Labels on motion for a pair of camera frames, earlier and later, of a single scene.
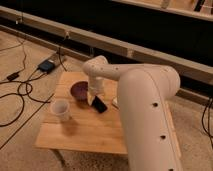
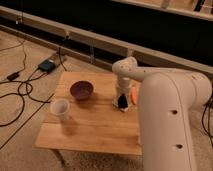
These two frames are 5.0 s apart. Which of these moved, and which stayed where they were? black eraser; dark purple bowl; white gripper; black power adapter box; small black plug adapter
Moved: black eraser; white gripper
Stayed: dark purple bowl; black power adapter box; small black plug adapter
